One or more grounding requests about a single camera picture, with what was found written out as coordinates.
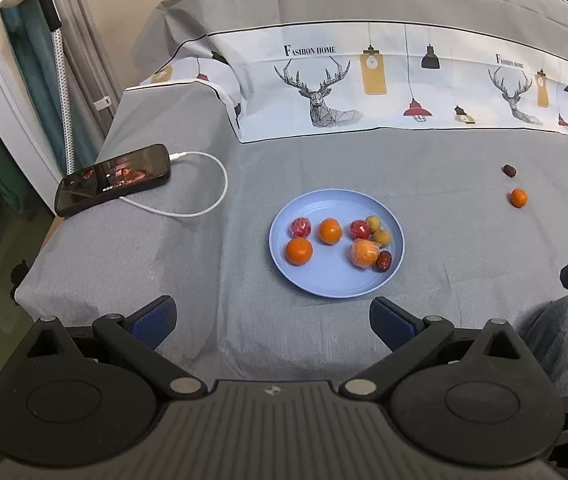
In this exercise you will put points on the grey bed cover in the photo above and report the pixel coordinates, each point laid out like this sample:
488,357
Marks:
244,310

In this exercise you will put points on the dark red dried date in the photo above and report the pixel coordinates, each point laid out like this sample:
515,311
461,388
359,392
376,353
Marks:
509,170
384,261

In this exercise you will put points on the red plastic-wrapped fruit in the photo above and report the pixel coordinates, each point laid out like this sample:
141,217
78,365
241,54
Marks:
301,226
360,229

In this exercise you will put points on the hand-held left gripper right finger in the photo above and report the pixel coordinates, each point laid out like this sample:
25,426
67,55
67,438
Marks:
394,322

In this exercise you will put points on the light blue plate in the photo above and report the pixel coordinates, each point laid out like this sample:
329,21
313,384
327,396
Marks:
324,280

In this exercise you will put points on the black and white pole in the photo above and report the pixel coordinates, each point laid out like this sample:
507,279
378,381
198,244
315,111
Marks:
61,85

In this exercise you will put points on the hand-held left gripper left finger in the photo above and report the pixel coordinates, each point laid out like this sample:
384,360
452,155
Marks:
156,322

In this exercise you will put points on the white door frame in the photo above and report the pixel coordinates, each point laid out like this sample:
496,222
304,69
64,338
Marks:
8,110

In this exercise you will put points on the plastic-wrapped orange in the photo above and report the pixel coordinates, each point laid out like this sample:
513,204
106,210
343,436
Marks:
364,253
298,251

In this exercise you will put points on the white deer-print bed sheet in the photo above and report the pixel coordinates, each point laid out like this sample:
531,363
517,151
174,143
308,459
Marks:
394,60

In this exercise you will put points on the green jujube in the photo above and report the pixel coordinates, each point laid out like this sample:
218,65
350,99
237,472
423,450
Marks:
374,222
382,237

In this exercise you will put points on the small bare tangerine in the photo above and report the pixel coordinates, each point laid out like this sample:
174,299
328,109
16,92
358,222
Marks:
330,230
518,198

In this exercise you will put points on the black smartphone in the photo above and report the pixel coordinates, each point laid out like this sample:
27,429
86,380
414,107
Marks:
113,177

